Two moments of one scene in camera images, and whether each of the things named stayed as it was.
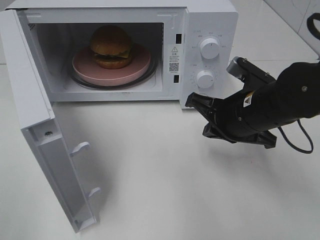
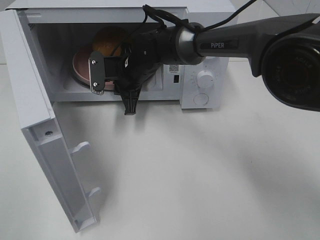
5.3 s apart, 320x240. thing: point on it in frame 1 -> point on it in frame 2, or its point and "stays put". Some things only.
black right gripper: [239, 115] -> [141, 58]
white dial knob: [205, 79] stays put
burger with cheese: [111, 46] stays put
